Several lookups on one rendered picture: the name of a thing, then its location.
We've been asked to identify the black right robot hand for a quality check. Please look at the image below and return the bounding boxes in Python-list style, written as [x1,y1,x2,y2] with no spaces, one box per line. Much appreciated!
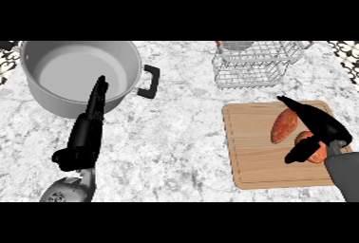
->
[277,95,355,165]

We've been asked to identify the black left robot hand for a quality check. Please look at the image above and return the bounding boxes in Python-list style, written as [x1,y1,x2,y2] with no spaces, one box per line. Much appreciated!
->
[51,74,111,173]

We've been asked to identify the orange sweet potato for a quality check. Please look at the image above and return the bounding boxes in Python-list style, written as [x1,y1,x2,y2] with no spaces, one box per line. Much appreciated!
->
[270,107,329,164]

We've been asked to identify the wooden cutting board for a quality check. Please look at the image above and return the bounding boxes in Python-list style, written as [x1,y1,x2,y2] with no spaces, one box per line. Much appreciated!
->
[221,100,354,191]

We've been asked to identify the large grey metal pot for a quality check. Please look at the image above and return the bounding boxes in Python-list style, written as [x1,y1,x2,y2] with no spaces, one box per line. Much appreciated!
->
[18,40,162,120]

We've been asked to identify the white wire tiered basket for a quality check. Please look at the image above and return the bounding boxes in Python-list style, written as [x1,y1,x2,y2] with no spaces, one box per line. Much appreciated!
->
[210,40,317,90]

